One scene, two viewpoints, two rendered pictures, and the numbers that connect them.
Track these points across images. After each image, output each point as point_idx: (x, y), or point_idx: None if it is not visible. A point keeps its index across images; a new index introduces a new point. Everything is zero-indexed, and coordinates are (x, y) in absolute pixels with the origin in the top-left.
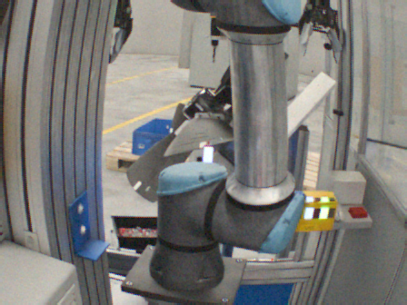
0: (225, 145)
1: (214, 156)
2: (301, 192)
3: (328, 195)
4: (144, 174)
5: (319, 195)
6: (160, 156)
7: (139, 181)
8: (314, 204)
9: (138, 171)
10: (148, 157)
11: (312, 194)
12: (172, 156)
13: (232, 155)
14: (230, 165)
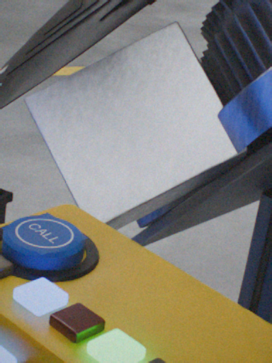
0: (217, 10)
1: (158, 34)
2: (57, 239)
3: (213, 347)
4: (25, 49)
5: (159, 313)
6: (76, 6)
7: (8, 64)
8: (24, 341)
9: (30, 38)
10: (66, 6)
11: (134, 286)
12: (93, 12)
13: (220, 49)
14: (204, 83)
